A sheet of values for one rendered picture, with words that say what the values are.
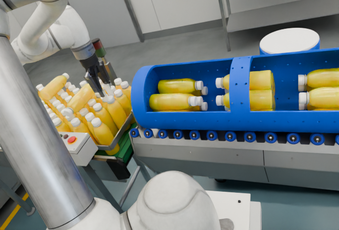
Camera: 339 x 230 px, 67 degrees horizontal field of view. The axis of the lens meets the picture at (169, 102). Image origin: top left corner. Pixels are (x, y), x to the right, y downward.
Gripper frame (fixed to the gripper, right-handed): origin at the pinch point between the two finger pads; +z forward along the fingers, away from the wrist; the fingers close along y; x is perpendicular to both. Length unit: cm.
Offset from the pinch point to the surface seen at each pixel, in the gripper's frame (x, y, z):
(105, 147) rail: -1.6, -18.6, 17.1
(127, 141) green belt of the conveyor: -5.2, -7.9, 24.3
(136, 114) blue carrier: -21.5, -11.8, 2.8
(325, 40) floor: -115, 247, 114
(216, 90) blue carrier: -48, 14, 11
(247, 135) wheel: -64, -8, 17
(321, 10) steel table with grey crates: -112, 270, 84
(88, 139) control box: -1.7, -23.7, 6.7
